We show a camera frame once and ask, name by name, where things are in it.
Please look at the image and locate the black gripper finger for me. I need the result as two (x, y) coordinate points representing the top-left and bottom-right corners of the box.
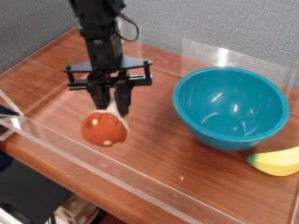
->
(87, 82), (111, 109)
(115, 80), (133, 117)

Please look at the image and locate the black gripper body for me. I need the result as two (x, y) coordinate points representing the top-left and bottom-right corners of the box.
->
(64, 35), (152, 90)

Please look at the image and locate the red and white plush mushroom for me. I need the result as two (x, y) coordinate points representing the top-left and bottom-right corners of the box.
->
(80, 99), (128, 147)

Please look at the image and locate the blue plastic bowl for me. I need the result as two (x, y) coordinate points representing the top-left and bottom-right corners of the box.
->
(172, 66), (290, 151)

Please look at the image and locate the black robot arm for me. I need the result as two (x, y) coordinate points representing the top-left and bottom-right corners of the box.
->
(64, 0), (152, 116)

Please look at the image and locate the clear acrylic front barrier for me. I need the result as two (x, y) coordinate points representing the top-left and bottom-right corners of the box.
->
(0, 90), (243, 224)

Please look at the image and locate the clear acrylic barrier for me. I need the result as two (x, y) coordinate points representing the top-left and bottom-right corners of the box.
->
(182, 38), (299, 116)
(0, 90), (243, 224)

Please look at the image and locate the clear acrylic back barrier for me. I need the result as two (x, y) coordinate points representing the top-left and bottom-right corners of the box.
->
(182, 38), (299, 116)

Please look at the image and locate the yellow plush banana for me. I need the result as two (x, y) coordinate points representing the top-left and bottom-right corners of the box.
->
(247, 146), (299, 177)

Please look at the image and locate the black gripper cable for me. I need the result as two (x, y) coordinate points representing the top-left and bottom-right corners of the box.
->
(115, 12), (140, 43)

